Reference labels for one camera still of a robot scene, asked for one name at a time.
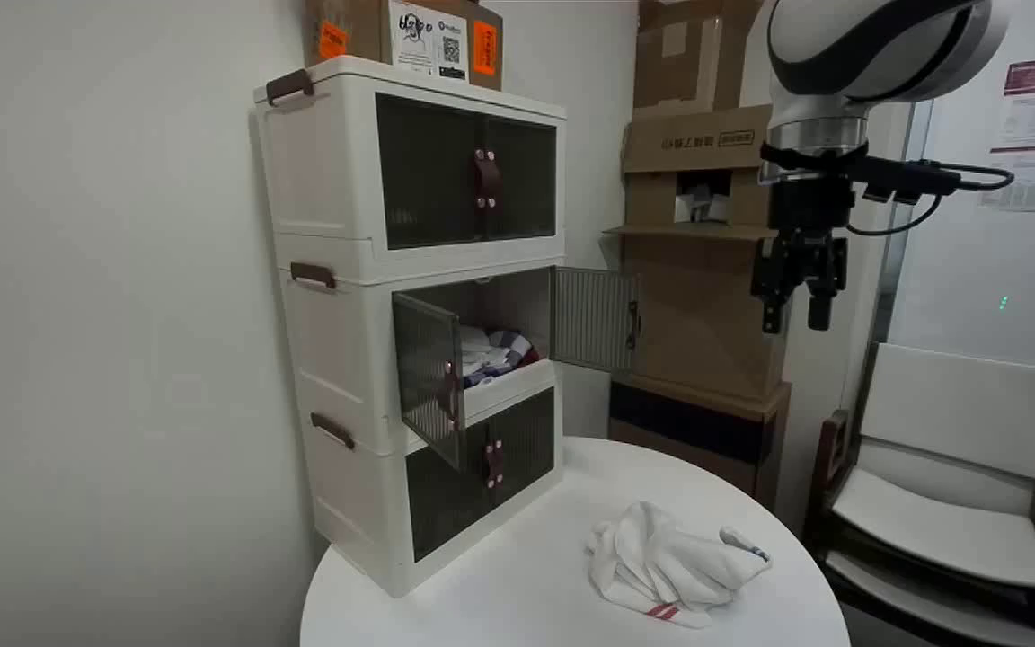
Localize dark brown low box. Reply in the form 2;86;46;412
602;379;795;508

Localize cardboard box orange stickers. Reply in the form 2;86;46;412
301;0;505;89

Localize white chair seat cushion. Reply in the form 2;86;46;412
831;465;1035;593

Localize flat printed cardboard box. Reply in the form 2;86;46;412
622;102;776;179

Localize tall cardboard box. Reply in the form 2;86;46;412
631;0;770;120

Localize blue white checked towel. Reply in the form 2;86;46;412
475;327;529;381

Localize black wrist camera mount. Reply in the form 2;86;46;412
759;141;967;205

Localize white chair back cushion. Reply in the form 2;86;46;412
855;342;1035;484

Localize brown cabinet side handle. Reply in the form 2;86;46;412
288;260;342;295
261;66;318;109
309;411;358;453

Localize black cable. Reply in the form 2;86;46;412
842;157;1019;241

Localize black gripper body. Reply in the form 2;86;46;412
749;175;857;297

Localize white towel blue red stripes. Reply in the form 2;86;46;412
583;501;776;633

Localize dark translucent cabinet door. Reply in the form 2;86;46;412
390;288;470;473
403;412;498;564
490;385;560;508
373;89;493;252
549;264;644;381
486;113;560;241

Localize white plastic storage cabinet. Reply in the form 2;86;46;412
249;52;571;602

